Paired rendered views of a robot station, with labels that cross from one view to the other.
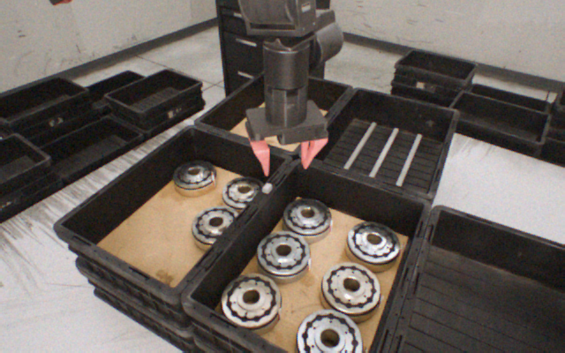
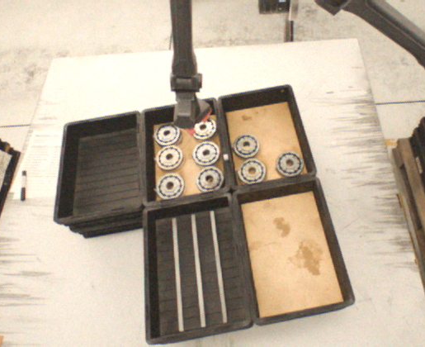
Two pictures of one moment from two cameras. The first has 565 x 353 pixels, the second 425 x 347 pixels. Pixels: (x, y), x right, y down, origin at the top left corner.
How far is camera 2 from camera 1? 1.25 m
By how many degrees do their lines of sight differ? 78
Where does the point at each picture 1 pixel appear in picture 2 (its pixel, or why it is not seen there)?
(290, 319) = (187, 137)
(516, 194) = not seen: outside the picture
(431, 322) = (134, 172)
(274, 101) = not seen: hidden behind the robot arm
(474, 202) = (131, 326)
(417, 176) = (167, 271)
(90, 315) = not seen: hidden behind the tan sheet
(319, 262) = (191, 166)
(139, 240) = (275, 122)
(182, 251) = (252, 130)
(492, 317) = (110, 191)
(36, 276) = (320, 104)
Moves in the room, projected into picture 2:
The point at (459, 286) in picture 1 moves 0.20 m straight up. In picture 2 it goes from (126, 197) to (104, 175)
